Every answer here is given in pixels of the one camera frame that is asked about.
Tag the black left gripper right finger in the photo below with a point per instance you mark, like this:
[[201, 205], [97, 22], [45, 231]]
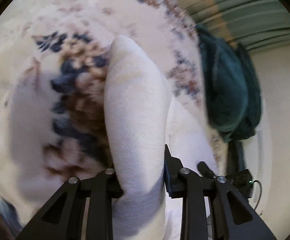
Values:
[[211, 204]]

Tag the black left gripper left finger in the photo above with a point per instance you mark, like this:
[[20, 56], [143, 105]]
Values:
[[80, 209]]

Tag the white pants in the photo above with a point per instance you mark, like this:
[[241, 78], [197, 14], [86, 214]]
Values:
[[142, 118]]

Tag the dark green velvet cushion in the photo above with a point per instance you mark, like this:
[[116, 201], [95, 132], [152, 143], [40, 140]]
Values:
[[232, 89]]

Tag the floral cream blanket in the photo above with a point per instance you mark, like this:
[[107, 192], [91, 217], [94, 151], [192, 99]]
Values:
[[54, 57]]

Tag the green curtain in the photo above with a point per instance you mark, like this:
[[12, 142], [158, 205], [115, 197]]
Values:
[[256, 24]]

